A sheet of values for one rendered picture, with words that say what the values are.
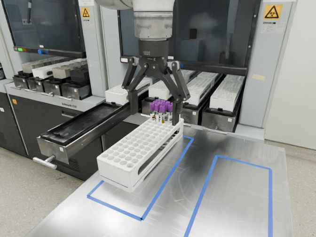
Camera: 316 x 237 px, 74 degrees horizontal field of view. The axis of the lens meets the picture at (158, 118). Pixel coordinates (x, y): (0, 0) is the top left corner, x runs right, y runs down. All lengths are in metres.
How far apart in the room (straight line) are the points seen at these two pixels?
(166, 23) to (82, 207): 0.44
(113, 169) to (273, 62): 0.71
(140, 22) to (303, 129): 1.96
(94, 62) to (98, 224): 0.96
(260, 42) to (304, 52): 1.16
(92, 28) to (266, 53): 0.84
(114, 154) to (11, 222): 1.30
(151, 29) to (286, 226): 0.48
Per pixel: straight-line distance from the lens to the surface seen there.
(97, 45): 1.24
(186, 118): 0.97
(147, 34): 0.50
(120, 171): 0.49
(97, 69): 1.27
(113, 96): 0.99
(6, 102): 1.97
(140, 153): 0.53
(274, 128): 2.26
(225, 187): 0.55
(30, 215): 1.74
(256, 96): 0.97
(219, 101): 0.94
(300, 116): 2.22
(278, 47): 0.93
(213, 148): 0.67
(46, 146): 0.82
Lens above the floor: 1.19
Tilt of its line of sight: 26 degrees down
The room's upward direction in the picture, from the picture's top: straight up
